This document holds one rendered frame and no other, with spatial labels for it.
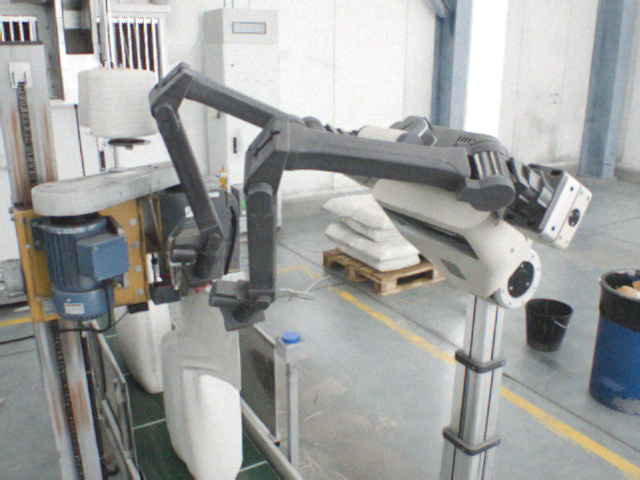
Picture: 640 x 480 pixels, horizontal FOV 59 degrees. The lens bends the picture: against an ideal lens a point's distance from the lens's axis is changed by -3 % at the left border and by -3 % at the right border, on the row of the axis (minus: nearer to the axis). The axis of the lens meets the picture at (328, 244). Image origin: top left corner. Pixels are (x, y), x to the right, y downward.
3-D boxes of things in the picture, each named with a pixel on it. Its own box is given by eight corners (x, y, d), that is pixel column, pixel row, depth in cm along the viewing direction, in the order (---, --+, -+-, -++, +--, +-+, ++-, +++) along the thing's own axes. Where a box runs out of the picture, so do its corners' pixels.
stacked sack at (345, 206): (414, 214, 484) (415, 196, 479) (345, 223, 454) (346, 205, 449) (385, 202, 520) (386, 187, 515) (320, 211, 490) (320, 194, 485)
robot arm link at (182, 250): (221, 236, 150) (216, 217, 157) (177, 234, 146) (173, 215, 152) (215, 271, 157) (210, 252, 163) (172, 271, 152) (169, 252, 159)
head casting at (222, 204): (242, 271, 182) (238, 179, 173) (166, 286, 170) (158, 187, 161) (209, 246, 207) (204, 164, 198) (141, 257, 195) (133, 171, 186)
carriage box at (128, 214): (151, 302, 168) (141, 198, 159) (28, 326, 152) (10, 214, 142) (131, 276, 188) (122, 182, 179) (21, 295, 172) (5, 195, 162)
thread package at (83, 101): (137, 127, 161) (132, 66, 155) (84, 131, 153) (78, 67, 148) (125, 123, 173) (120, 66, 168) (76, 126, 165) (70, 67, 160)
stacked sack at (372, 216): (448, 224, 454) (449, 205, 449) (380, 236, 421) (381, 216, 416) (414, 212, 488) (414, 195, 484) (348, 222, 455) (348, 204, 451)
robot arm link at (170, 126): (173, 102, 124) (169, 83, 132) (148, 110, 123) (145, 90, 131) (227, 247, 152) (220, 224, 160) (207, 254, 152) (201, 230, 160)
